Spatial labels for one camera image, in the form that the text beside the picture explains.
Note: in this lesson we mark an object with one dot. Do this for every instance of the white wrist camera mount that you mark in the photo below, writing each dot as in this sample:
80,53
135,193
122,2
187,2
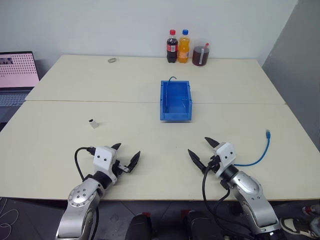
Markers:
103,157
226,153

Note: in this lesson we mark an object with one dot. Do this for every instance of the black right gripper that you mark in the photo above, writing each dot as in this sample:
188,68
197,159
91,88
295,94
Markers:
213,165

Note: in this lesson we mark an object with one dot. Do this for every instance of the red and white shoe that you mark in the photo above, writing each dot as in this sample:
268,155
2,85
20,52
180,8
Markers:
312,209

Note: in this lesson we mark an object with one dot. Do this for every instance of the cola bottle red cap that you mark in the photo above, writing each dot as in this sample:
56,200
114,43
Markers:
172,48

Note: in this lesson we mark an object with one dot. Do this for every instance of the black and white shoe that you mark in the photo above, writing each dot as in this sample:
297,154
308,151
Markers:
297,226

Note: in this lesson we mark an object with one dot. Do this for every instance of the open laptop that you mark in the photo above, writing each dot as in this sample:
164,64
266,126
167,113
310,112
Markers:
17,70

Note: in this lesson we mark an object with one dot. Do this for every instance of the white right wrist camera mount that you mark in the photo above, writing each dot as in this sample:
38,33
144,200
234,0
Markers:
226,153

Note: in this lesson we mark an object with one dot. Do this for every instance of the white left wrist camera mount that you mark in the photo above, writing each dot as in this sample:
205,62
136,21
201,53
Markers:
103,157

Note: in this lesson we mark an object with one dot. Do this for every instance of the jar of brown liquid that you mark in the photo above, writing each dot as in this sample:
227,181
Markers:
200,56

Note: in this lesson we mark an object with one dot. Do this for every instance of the blue plastic bin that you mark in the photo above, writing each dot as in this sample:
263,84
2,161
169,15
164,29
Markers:
175,116

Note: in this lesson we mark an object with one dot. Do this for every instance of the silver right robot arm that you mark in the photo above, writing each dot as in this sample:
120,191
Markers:
252,197

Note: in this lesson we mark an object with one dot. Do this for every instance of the wide dark rounded shape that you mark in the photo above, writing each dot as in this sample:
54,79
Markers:
200,225

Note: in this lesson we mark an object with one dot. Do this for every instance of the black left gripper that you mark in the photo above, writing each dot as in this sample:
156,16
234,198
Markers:
118,168

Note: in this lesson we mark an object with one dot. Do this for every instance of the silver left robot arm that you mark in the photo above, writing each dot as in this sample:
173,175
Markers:
80,197

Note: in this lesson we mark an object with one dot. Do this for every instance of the narrow dark rounded shape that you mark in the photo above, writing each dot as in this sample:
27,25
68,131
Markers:
140,227

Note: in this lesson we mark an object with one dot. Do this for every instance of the orange soda bottle blue cap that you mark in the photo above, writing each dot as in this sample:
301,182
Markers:
183,50

